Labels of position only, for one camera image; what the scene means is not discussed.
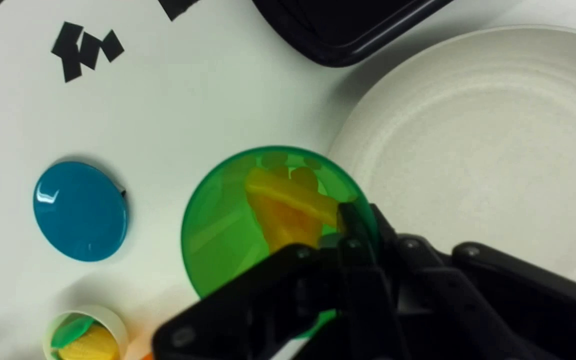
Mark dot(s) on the white cup with toys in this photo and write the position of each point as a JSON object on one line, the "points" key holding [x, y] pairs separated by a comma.
{"points": [[86, 332]]}

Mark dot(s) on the black plastic tray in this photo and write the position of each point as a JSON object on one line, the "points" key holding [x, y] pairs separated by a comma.
{"points": [[343, 32]]}

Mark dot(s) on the black tape pieces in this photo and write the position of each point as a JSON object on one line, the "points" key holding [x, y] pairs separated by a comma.
{"points": [[76, 49]]}

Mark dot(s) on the yellow toy potato fry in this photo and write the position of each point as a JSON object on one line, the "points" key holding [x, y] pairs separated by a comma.
{"points": [[284, 227], [293, 194]]}

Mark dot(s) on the green plastic cup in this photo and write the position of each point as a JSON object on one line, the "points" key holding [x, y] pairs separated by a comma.
{"points": [[220, 232]]}

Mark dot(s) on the beige round plate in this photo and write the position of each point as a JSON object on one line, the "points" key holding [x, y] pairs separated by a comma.
{"points": [[475, 141]]}

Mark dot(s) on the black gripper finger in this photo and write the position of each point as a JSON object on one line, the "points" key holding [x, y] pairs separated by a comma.
{"points": [[359, 223]]}

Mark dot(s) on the blue round lid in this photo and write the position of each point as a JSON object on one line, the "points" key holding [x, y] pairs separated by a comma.
{"points": [[81, 210]]}

